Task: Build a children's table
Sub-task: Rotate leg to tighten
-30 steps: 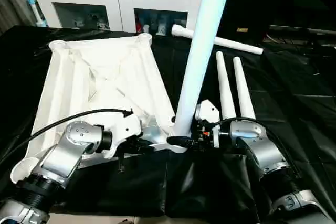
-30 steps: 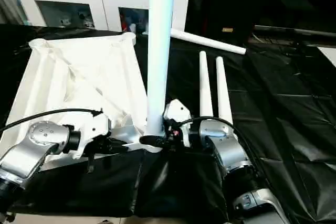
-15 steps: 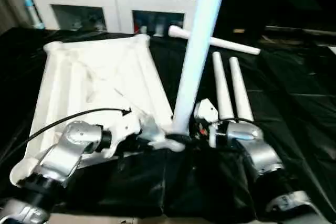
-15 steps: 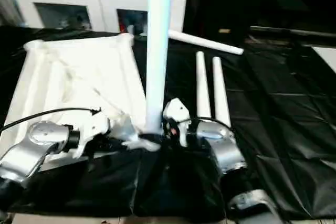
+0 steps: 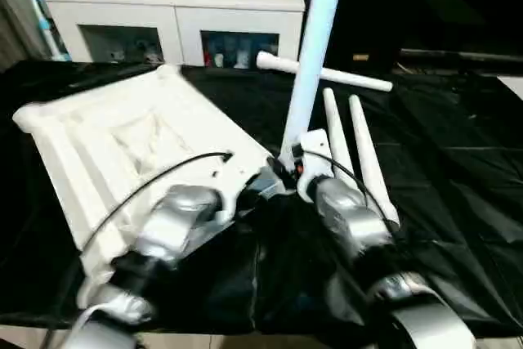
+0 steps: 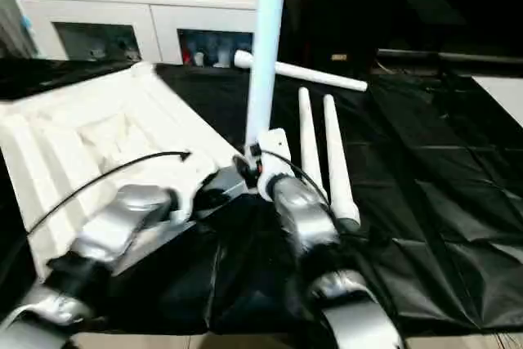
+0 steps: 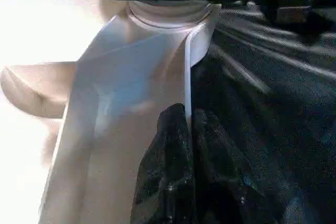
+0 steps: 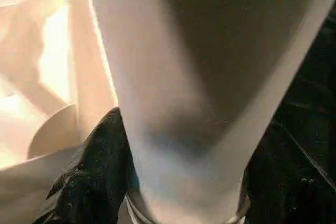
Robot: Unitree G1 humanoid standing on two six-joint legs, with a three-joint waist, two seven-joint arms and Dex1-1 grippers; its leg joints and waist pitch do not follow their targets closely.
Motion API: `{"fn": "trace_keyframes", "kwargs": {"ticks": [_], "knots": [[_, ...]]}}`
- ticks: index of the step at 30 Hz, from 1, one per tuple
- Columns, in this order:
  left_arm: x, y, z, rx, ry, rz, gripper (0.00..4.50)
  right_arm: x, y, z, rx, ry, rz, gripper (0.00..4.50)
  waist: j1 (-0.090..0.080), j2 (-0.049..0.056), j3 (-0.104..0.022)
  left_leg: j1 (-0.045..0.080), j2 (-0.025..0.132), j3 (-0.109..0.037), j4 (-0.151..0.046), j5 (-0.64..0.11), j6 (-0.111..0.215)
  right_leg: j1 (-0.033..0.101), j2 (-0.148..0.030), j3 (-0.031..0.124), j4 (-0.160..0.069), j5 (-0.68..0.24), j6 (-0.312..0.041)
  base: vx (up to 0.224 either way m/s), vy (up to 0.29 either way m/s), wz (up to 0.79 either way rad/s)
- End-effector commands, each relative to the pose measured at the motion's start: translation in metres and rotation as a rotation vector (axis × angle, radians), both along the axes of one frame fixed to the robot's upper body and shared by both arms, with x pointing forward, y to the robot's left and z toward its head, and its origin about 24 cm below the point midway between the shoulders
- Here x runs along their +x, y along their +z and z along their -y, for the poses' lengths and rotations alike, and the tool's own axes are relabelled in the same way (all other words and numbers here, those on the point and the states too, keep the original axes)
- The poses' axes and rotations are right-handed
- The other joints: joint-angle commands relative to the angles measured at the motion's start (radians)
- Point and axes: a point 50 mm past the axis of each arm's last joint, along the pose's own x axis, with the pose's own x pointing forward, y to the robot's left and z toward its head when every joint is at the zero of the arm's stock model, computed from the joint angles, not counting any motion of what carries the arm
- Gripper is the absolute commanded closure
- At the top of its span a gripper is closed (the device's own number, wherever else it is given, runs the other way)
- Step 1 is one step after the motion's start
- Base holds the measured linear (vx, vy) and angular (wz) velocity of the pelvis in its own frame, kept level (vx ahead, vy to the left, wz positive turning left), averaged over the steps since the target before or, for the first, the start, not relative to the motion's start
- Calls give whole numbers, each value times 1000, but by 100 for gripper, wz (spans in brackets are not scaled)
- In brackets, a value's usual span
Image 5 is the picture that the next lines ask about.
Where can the white plastic table leg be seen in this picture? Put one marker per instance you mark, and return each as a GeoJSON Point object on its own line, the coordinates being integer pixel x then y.
{"type": "Point", "coordinates": [369, 157]}
{"type": "Point", "coordinates": [351, 79]}
{"type": "Point", "coordinates": [337, 128]}
{"type": "Point", "coordinates": [315, 46]}

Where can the white plastic table top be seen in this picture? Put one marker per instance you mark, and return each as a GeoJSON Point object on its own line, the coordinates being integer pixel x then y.
{"type": "Point", "coordinates": [106, 136]}

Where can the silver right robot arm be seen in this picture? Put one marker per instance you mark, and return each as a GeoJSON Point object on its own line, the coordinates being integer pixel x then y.
{"type": "Point", "coordinates": [351, 218]}

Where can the white glass-door cabinet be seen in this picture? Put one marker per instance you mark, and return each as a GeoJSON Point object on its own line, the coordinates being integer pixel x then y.
{"type": "Point", "coordinates": [163, 2]}

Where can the dark black cabinet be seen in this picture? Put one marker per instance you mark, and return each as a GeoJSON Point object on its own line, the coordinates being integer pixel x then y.
{"type": "Point", "coordinates": [425, 2]}

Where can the white flat side panel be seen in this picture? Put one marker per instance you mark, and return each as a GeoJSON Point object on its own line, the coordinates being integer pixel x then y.
{"type": "Point", "coordinates": [515, 83]}

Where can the grey curtain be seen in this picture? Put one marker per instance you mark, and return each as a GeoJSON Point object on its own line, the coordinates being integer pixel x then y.
{"type": "Point", "coordinates": [10, 22]}

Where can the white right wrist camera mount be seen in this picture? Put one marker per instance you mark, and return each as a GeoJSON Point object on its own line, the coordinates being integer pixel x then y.
{"type": "Point", "coordinates": [315, 161]}

